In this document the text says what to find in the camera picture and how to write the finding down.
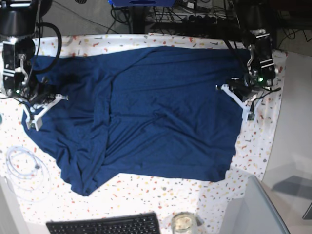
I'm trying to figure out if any glass jar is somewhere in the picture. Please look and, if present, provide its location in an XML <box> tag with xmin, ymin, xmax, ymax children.
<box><xmin>171</xmin><ymin>212</ymin><xmax>198</xmax><ymax>234</ymax></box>

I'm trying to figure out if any terrazzo patterned tablecloth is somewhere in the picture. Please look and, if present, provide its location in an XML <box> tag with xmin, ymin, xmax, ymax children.
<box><xmin>0</xmin><ymin>34</ymin><xmax>287</xmax><ymax>234</ymax></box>

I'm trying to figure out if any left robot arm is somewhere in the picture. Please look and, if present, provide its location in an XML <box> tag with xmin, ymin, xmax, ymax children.
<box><xmin>224</xmin><ymin>0</ymin><xmax>277</xmax><ymax>102</ymax></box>

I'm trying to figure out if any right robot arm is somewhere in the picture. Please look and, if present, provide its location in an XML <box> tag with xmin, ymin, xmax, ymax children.
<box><xmin>0</xmin><ymin>0</ymin><xmax>62</xmax><ymax>105</ymax></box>

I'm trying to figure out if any black power strip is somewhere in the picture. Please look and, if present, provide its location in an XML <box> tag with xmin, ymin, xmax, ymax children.
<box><xmin>146</xmin><ymin>8</ymin><xmax>217</xmax><ymax>23</ymax></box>

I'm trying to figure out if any black keyboard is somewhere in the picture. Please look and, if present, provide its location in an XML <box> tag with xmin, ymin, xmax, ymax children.
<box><xmin>46</xmin><ymin>213</ymin><xmax>160</xmax><ymax>234</ymax></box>

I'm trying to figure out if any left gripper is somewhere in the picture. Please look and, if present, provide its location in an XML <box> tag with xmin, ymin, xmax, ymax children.
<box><xmin>228</xmin><ymin>77</ymin><xmax>262</xmax><ymax>101</ymax></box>

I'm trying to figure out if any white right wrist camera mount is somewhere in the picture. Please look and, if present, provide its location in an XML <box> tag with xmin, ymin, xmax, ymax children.
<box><xmin>23</xmin><ymin>94</ymin><xmax>68</xmax><ymax>131</ymax></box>

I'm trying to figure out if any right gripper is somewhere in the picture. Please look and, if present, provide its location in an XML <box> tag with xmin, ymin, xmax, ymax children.
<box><xmin>21</xmin><ymin>78</ymin><xmax>56</xmax><ymax>106</ymax></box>

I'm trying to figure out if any grey monitor edge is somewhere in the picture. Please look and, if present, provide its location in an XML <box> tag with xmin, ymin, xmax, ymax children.
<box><xmin>220</xmin><ymin>175</ymin><xmax>290</xmax><ymax>234</ymax></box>

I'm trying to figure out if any blue t-shirt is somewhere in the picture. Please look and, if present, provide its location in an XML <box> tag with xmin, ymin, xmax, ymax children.
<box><xmin>25</xmin><ymin>47</ymin><xmax>244</xmax><ymax>196</ymax></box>

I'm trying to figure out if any blue box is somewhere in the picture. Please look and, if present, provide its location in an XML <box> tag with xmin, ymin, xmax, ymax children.
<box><xmin>108</xmin><ymin>0</ymin><xmax>181</xmax><ymax>7</ymax></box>

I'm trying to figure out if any coiled white cable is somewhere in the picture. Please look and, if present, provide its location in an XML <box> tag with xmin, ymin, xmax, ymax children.
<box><xmin>4</xmin><ymin>145</ymin><xmax>52</xmax><ymax>204</ymax></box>

